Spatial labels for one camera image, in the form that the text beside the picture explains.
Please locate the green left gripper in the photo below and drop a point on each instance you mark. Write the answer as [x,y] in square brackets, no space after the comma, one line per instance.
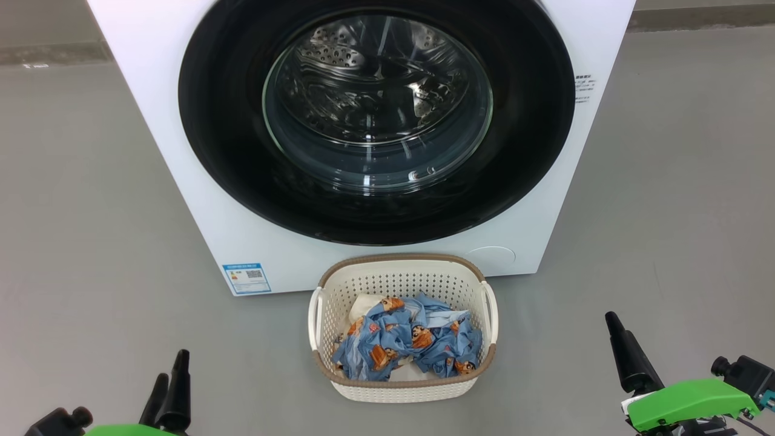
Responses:
[130,430]

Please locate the cream perforated laundry basket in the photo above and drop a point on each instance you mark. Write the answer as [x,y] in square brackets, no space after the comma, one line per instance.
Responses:
[402,275]

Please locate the blue energy label sticker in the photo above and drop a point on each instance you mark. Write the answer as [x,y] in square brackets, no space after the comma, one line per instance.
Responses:
[246,278]

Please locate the round white filter cover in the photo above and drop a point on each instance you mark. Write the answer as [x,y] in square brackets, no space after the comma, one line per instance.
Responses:
[491,259]

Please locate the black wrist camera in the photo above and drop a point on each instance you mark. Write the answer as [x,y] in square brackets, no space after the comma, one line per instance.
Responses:
[748,375]
[57,424]

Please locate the washing machine door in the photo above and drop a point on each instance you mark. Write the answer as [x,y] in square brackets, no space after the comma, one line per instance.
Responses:
[224,151]

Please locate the blue cartoon print garment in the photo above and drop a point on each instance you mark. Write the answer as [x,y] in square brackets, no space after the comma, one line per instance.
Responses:
[393,339]

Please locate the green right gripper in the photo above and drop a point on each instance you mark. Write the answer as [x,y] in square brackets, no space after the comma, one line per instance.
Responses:
[690,402]

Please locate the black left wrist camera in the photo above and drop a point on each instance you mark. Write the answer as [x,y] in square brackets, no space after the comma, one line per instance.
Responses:
[57,424]

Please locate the white front-load washing machine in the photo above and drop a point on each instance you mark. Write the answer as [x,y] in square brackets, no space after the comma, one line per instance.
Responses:
[157,121]

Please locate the plain white garment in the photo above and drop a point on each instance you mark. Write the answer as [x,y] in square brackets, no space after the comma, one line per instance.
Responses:
[363,306]

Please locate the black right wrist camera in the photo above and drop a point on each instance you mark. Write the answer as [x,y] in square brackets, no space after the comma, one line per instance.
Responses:
[748,375]

